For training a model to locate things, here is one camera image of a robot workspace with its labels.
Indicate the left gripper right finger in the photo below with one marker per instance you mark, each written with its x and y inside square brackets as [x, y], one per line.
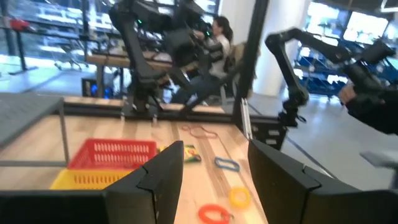
[295, 196]

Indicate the yellow green Crayola crayon box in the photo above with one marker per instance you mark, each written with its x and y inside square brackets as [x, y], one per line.
[192, 154]

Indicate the black computer case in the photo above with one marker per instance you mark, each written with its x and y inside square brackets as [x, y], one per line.
[93, 87]

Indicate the grey perforated metal shelf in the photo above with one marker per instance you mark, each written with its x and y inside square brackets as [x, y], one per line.
[25, 115]

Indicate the silver corner bracket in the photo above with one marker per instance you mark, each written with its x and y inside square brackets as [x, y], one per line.
[245, 118]

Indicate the yellow plastic slotted basket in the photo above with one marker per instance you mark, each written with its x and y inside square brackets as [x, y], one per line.
[93, 172]

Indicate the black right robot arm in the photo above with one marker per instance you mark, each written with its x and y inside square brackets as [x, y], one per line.
[136, 62]

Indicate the black background robot arm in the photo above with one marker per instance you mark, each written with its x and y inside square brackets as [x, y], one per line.
[180, 46]

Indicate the red plastic slotted basket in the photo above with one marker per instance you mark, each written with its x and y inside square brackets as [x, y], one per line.
[102, 166]

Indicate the person's right hand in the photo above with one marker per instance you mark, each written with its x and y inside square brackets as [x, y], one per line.
[346, 93]

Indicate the blue rubber band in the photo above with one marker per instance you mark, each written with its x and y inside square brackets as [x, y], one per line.
[215, 163]

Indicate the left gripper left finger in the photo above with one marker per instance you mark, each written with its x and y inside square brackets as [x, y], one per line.
[149, 193]

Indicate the red rubber band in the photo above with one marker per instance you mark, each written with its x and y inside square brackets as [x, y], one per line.
[202, 137]

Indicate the wooden background table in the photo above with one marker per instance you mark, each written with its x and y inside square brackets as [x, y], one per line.
[105, 59]

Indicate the person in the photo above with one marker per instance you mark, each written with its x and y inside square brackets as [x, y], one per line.
[219, 53]
[379, 115]

